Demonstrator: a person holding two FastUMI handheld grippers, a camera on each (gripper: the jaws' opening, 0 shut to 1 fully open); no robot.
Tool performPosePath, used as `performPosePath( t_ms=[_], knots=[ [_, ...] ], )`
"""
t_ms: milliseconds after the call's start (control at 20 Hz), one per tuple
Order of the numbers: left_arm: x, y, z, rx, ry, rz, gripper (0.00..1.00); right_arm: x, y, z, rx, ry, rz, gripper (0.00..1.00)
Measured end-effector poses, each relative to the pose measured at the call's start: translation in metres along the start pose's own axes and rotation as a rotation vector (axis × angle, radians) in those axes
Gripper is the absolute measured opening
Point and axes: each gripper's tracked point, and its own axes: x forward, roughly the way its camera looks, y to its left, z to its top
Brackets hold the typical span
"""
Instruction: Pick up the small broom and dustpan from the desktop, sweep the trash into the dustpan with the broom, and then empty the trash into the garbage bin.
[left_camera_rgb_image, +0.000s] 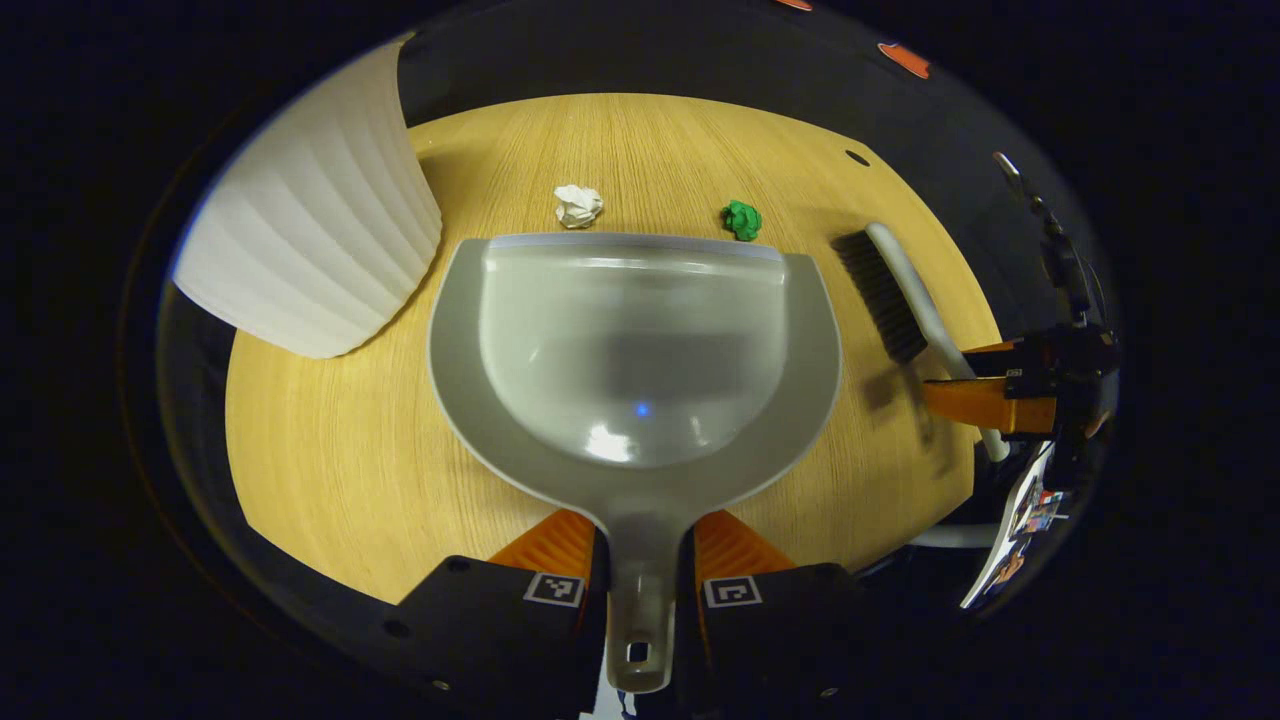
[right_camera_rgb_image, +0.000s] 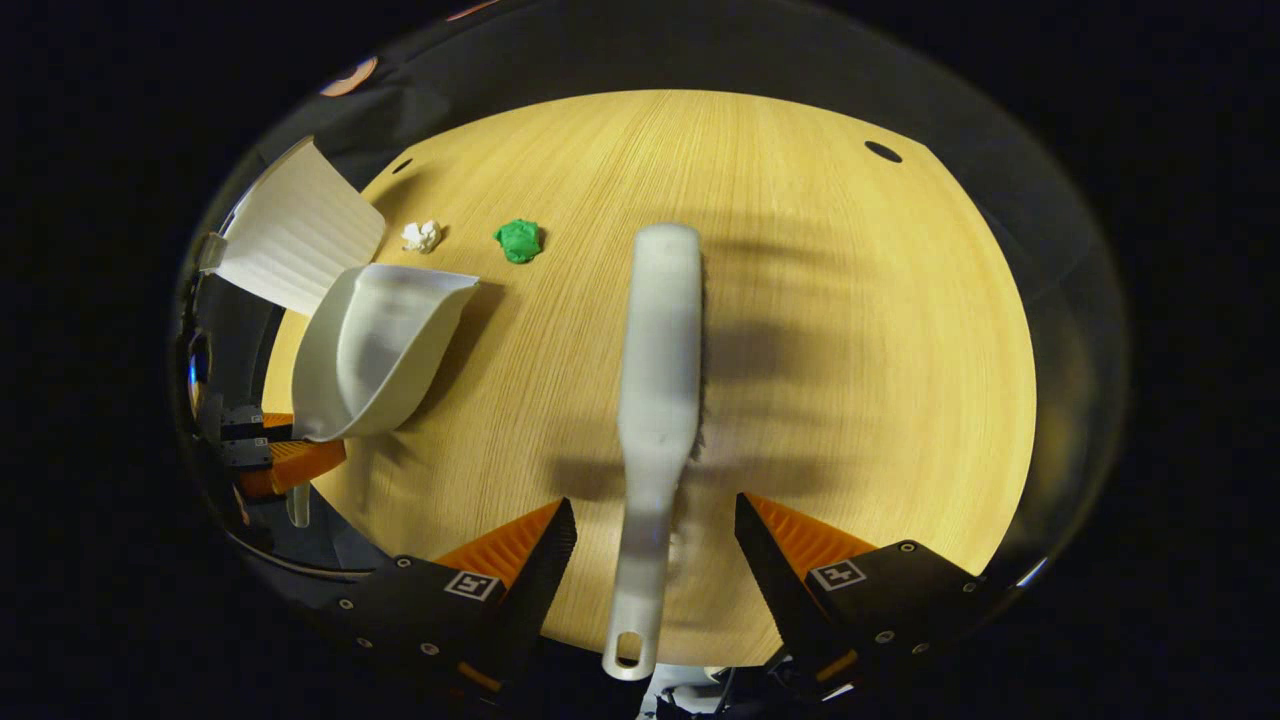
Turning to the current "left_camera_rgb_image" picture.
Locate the wooden desktop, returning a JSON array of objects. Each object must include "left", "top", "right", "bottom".
[{"left": 225, "top": 93, "right": 1003, "bottom": 604}]

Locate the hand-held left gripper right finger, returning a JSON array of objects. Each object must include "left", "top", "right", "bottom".
[{"left": 680, "top": 510, "right": 906, "bottom": 720}]

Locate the white paper ball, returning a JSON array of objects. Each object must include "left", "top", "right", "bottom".
[{"left": 554, "top": 184, "right": 605, "bottom": 229}]

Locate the dark metal stand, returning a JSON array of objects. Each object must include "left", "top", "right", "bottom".
[{"left": 993, "top": 150, "right": 1093, "bottom": 323}]

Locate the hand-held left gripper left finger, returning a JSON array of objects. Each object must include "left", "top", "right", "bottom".
[{"left": 385, "top": 510, "right": 611, "bottom": 720}]

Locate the white printed sheet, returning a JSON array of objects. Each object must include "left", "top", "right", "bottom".
[{"left": 960, "top": 440, "right": 1071, "bottom": 609}]

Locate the white plastic dustpan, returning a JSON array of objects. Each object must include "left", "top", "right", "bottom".
[{"left": 428, "top": 233, "right": 843, "bottom": 694}]

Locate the small white broom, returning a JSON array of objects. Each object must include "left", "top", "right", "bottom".
[{"left": 832, "top": 222, "right": 1011, "bottom": 463}]

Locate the white ribbed garbage bin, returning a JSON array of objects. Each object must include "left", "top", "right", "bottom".
[{"left": 172, "top": 40, "right": 443, "bottom": 359}]

